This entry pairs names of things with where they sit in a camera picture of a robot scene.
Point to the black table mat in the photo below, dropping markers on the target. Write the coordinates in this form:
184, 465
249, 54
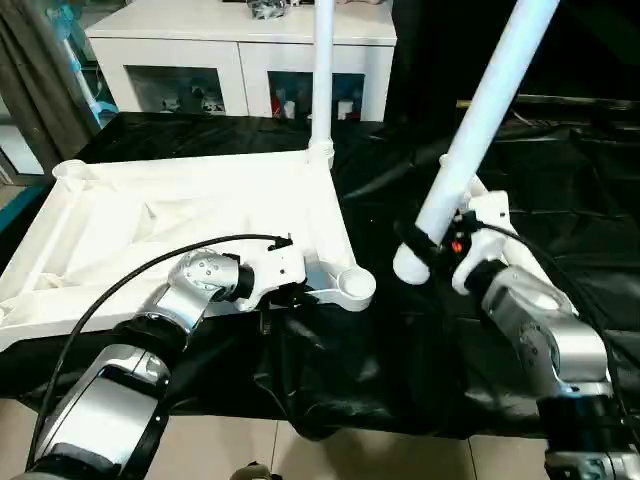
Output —
400, 370

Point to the small grey crumpled object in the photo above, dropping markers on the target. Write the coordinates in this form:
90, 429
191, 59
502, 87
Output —
268, 8

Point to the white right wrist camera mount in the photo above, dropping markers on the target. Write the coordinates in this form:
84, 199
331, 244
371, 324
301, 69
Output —
490, 210

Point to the grey curtain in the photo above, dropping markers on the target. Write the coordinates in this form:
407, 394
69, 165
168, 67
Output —
40, 80

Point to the white plastic table top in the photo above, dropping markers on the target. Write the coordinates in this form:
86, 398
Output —
150, 220

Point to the teal plastic object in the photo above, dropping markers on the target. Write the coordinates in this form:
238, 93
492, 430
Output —
85, 90

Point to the white plastic table leg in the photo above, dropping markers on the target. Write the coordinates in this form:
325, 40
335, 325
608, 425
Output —
480, 110
322, 70

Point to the white glass-door cabinet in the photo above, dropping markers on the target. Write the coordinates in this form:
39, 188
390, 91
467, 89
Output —
240, 45

